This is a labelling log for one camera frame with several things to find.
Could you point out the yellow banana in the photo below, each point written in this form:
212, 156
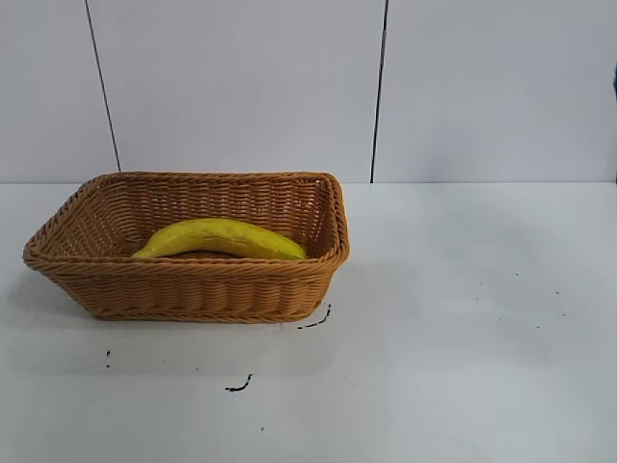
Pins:
217, 236

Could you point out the woven tan wicker basket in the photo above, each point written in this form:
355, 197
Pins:
193, 294

